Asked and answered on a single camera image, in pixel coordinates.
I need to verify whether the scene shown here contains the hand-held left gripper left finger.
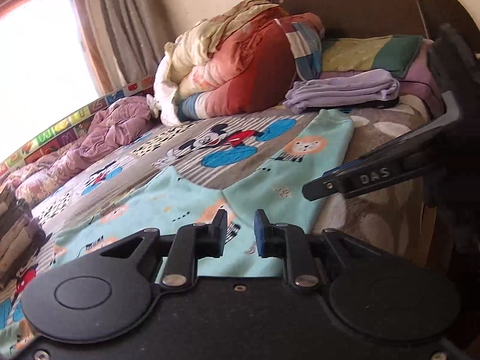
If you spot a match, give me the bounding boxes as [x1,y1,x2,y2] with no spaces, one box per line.
[98,209,229,290]

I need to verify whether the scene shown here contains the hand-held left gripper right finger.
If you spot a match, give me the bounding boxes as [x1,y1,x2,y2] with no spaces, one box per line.
[254,209,380,294]

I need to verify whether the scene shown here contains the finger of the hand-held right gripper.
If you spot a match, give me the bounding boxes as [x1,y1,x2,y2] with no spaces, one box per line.
[302,146,432,202]
[322,90,462,176]

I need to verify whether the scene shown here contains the mint lion print garment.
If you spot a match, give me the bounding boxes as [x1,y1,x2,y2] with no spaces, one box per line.
[0,109,355,353]

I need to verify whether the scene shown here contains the lavender folded clothes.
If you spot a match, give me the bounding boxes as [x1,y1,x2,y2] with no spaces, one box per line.
[283,69,402,113]

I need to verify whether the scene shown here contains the stack of grey folded clothes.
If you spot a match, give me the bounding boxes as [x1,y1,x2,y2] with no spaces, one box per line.
[0,185,47,289]

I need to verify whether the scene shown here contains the pastel striped folded blanket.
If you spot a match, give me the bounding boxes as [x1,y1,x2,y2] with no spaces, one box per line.
[320,34,445,117]

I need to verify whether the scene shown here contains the cartoon mouse printed blanket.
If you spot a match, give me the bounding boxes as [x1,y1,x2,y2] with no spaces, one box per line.
[0,97,447,346]

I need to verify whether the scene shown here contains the dark wooden headboard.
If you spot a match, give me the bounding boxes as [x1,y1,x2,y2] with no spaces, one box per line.
[249,0,480,42]

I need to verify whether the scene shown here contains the purple quilt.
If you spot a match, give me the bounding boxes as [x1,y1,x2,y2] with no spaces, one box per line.
[0,95,158,207]

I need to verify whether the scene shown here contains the pile of folded quilts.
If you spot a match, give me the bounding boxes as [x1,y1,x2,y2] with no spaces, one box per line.
[176,13,325,122]

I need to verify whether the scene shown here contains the cream quilt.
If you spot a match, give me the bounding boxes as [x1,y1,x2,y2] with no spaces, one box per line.
[164,0,286,83]

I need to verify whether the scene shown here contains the colourful alphabet foam panel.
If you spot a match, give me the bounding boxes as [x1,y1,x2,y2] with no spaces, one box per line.
[0,75,156,181]

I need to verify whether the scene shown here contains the grey curtain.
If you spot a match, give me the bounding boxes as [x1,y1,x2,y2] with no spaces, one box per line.
[80,0,177,87]

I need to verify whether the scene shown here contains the window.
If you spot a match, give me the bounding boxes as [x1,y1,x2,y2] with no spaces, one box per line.
[0,0,109,158]

